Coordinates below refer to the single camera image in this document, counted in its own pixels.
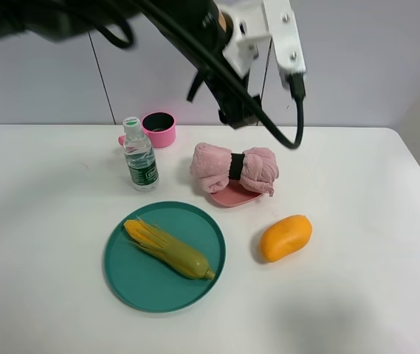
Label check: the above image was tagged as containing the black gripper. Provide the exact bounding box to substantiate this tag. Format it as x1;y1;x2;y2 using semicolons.
187;69;259;129

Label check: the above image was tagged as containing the pink towel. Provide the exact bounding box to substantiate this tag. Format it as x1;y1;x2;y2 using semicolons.
190;142;279;196

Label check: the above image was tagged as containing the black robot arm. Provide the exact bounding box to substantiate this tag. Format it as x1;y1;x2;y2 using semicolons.
0;1;264;129

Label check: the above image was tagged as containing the pink toy pot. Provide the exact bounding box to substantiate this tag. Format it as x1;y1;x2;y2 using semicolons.
118;112;176;151

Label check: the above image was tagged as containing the pink square plate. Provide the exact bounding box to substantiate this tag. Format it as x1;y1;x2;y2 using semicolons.
210;180;262;208

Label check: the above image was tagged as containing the clear plastic water bottle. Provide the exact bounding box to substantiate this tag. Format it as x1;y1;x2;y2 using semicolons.
123;117;159;192

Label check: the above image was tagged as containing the orange toy mango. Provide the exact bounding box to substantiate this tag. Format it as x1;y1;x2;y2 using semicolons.
259;215;312;263

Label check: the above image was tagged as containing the toy corn cob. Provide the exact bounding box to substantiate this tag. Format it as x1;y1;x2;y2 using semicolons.
123;218;216;280

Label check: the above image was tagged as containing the teal round plate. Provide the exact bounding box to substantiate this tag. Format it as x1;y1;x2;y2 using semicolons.
103;201;226;313

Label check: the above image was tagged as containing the black cable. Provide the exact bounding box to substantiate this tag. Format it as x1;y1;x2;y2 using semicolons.
261;73;306;150

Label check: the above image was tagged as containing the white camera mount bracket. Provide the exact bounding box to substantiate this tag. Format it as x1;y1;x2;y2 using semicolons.
218;0;306;90

